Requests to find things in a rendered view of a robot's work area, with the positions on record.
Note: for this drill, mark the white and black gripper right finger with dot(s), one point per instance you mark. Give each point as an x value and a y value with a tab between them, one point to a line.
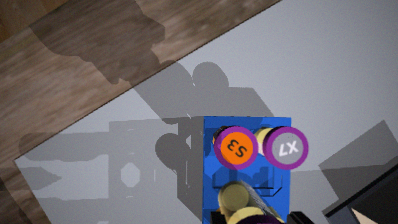
298	217

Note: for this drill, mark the grey bench mat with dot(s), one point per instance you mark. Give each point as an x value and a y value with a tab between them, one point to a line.
330	65

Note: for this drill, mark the blue tube rack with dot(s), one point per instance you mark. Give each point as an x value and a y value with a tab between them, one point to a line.
274	193

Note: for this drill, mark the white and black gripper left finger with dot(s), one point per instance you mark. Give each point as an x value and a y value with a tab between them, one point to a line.
217	218

